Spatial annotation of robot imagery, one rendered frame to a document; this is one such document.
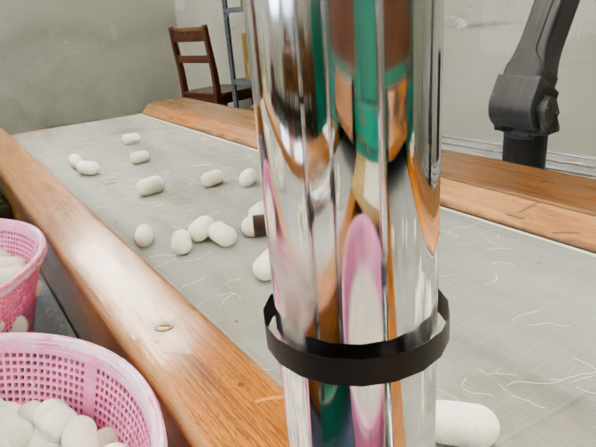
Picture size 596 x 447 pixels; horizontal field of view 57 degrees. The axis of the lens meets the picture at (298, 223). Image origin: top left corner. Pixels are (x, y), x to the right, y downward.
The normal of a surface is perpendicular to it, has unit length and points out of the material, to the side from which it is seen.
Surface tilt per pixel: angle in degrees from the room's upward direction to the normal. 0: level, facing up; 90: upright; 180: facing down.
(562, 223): 45
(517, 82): 60
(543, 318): 0
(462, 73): 90
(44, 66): 89
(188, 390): 0
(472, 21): 90
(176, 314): 0
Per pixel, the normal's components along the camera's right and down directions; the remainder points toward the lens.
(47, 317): -0.07, -0.93
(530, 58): -0.72, -0.22
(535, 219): -0.64, -0.47
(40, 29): 0.61, 0.25
